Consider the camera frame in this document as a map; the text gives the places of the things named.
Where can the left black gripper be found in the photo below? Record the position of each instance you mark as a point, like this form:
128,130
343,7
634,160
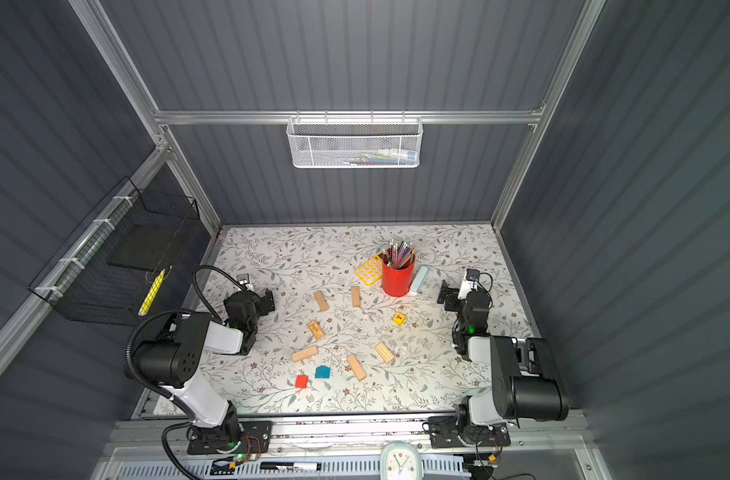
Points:
263,301

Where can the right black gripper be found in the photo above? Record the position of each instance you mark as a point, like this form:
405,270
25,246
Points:
451,296

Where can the plain wood block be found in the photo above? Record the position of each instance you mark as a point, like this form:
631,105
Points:
356,367
321,301
355,296

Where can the grooved light wood block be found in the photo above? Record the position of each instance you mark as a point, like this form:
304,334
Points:
385,353

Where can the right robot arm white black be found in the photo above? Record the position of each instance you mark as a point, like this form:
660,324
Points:
524,379

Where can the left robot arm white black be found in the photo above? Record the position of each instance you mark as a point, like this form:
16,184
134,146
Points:
164,352

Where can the printed dragon wood block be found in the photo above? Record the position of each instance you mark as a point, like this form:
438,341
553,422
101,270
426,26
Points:
316,330

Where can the teal block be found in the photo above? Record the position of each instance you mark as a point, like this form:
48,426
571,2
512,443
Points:
322,372

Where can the light blue eraser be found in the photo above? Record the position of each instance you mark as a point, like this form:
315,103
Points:
418,280

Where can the yellow letter cube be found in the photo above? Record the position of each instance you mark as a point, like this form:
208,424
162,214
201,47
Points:
399,318

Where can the red pencil cup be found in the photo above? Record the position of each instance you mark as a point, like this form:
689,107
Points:
396,282

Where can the bundle of pens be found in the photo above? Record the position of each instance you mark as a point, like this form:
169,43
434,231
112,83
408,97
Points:
399,255

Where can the yellow marker pen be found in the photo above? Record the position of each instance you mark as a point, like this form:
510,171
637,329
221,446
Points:
148,300

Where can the red cube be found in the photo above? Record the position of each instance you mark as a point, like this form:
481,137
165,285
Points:
301,381

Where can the yellow calculator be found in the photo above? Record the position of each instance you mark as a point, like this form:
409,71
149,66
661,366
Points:
371,271

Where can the black foam pad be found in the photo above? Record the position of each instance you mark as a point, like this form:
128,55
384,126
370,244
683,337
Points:
147,248

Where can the white alarm clock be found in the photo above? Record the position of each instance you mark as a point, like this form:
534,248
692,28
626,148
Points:
400,461

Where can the black marker pen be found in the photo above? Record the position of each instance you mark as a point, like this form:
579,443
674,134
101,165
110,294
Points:
290,466

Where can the markers in white basket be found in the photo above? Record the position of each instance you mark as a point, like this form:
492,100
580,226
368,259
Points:
382,158

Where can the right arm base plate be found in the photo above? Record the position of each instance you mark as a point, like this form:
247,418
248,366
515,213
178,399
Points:
448,431

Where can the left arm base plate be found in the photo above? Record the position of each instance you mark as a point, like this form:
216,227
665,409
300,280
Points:
252,437

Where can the black wire mesh basket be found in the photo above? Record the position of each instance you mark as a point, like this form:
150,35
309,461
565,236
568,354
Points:
112,273

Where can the aluminium rail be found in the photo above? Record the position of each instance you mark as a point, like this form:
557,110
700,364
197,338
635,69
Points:
361,433

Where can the white wire mesh basket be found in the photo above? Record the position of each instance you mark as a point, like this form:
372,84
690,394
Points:
318,145

